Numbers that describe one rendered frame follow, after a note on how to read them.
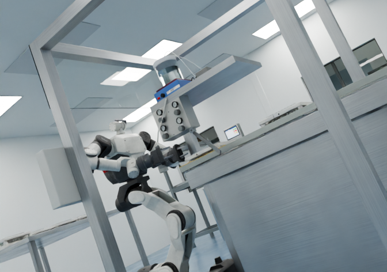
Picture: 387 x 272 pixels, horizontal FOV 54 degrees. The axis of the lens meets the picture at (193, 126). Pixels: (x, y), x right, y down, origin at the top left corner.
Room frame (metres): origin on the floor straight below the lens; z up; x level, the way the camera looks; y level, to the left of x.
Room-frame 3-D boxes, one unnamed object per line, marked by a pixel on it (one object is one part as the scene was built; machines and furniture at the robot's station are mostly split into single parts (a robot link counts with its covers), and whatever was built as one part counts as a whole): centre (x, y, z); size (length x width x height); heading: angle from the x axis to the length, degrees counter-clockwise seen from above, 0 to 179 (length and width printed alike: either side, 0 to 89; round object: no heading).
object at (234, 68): (2.20, -0.16, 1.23); 0.62 x 0.38 x 0.04; 59
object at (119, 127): (2.57, 0.50, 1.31); 0.10 x 0.07 x 0.09; 149
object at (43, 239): (3.50, 1.75, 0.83); 1.50 x 1.10 x 0.04; 60
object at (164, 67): (2.26, 0.02, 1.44); 0.15 x 0.15 x 0.19
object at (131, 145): (2.61, 0.54, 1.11); 0.34 x 0.30 x 0.36; 149
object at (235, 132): (5.01, -0.46, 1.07); 0.23 x 0.10 x 0.62; 58
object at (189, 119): (2.19, 0.08, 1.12); 0.22 x 0.11 x 0.20; 59
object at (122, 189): (2.62, 0.57, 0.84); 0.28 x 0.13 x 0.18; 59
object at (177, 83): (2.25, 0.02, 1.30); 0.21 x 0.20 x 0.09; 149
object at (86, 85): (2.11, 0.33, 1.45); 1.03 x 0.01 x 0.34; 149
